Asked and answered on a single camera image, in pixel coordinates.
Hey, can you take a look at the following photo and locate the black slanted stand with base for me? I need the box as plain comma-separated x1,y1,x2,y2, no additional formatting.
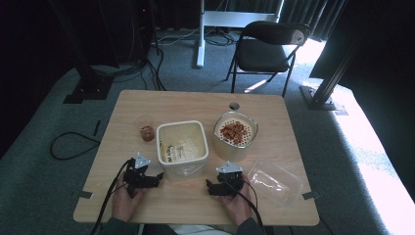
299,32,364,117

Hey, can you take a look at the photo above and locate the clear plastic cup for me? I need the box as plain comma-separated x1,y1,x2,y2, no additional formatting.
136,115,156,143

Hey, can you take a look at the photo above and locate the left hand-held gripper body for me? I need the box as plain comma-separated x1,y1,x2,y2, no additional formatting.
123,152,161,199

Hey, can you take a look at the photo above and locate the person's left hand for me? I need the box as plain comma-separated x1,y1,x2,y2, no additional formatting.
112,170,147,223

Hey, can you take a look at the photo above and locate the cream square plastic tub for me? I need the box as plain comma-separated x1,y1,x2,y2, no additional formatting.
155,119,210,181

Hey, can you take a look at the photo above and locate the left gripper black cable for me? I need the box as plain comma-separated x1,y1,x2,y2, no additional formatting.
90,159,132,235

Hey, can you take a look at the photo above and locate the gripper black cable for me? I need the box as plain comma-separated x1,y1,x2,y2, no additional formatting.
224,178,265,230
90,159,132,235

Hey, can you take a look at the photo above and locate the person's white clothing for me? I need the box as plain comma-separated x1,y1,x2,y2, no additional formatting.
168,223,231,235

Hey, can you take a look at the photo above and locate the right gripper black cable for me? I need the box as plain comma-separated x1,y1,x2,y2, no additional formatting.
224,178,265,230

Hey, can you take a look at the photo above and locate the black folding chair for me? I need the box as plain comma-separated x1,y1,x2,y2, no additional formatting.
224,21,311,98

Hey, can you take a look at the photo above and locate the black computer tower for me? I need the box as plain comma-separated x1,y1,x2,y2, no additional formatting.
97,0,155,65

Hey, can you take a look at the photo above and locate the pile of dried red berries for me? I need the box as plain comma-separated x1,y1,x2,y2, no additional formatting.
219,120,250,145

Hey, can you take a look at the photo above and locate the clear plastic tray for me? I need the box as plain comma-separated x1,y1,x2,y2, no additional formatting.
247,158,304,208

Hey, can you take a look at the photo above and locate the white floor cable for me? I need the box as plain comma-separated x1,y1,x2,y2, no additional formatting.
152,26,201,47

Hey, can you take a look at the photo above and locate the black looped floor cable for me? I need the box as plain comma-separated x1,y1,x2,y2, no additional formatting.
50,130,102,162

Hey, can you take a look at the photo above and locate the clear packet with yellow print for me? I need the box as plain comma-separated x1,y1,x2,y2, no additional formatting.
159,139,191,164

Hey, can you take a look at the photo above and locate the black tape strip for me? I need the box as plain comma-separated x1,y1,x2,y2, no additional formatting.
92,119,103,137

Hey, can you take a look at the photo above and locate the bundle of black floor cables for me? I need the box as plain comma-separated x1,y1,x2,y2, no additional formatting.
91,47,168,92

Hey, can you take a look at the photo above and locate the black stand with flat base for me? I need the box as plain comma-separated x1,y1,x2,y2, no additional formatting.
48,0,115,105

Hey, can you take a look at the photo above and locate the person's right hand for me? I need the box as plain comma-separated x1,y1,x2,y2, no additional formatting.
221,182,254,227

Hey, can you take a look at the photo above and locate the white desk frame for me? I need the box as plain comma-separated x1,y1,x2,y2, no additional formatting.
195,0,286,70

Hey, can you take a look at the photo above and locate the dark curtain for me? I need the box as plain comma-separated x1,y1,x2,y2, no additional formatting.
224,0,348,42

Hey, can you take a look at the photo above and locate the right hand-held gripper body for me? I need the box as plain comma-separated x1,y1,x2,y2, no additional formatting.
215,161,245,198

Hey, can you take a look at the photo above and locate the grey tape strip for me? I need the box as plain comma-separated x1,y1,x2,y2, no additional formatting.
71,189,94,200
301,191,321,201

